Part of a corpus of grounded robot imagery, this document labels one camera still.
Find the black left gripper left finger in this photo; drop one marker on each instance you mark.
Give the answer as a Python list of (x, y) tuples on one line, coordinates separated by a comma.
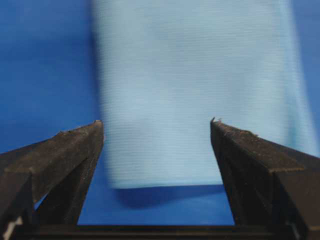
[(47, 182)]

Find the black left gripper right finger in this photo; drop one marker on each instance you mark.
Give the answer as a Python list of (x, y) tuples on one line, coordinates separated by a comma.
[(273, 191)]

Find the light blue towel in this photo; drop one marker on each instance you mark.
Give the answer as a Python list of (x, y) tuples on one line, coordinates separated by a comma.
[(167, 67)]

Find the blue table cloth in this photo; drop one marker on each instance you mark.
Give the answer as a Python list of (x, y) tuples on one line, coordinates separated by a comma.
[(49, 82)]

